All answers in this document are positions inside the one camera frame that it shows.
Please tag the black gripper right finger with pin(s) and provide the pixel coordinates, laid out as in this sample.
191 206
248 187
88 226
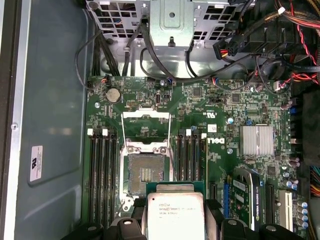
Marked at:
232 230

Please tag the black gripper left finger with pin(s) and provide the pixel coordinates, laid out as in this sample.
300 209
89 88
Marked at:
130 228

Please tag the silver green CPU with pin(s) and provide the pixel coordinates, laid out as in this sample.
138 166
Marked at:
175 212

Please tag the metal socket cover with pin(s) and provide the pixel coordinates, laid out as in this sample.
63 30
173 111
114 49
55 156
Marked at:
130 115

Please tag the blue expansion slot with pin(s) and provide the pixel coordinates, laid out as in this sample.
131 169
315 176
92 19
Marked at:
226 197

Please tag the short black expansion slot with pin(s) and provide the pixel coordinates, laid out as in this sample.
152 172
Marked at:
213 191

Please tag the long black expansion slot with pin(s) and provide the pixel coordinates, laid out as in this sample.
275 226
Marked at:
270 202

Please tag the white expansion slot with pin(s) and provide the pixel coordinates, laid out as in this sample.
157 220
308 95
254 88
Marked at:
286 210

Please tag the CPU socket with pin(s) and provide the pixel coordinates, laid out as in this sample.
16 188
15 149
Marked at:
146 172

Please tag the black graphics card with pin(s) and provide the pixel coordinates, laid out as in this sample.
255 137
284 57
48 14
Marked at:
241 195

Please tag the silver chipset heatsink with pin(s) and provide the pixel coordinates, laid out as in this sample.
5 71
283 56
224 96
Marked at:
256 140

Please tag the white case label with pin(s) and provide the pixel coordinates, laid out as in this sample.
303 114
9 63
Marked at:
36 163

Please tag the green motherboard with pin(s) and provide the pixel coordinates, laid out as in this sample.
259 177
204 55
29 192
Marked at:
220 115

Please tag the black plastic shroud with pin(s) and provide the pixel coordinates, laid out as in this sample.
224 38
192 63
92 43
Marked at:
312 125

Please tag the silver coin battery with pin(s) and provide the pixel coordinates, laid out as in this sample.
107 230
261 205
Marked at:
113 95

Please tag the black open PC case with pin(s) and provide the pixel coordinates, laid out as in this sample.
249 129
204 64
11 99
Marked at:
55 100

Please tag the black power connector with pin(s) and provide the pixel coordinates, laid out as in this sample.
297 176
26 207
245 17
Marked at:
217 47

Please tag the silver drive cage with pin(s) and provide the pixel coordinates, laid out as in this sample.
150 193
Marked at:
115 40

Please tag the black fan housing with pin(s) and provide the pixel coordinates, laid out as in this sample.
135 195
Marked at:
265 42

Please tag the silver metal bracket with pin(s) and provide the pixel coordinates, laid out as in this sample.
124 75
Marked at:
180 27

